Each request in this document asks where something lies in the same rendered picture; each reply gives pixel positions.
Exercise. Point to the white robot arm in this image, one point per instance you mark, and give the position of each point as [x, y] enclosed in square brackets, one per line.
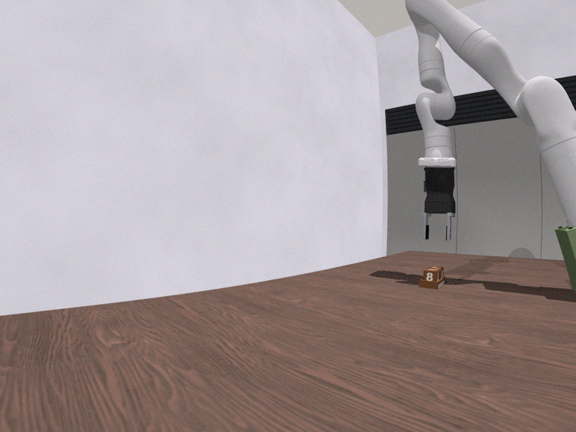
[540, 102]

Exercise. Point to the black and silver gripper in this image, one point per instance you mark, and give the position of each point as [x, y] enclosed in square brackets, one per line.
[439, 183]

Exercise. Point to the orange open tray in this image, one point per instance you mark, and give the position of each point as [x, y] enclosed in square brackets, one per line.
[432, 284]

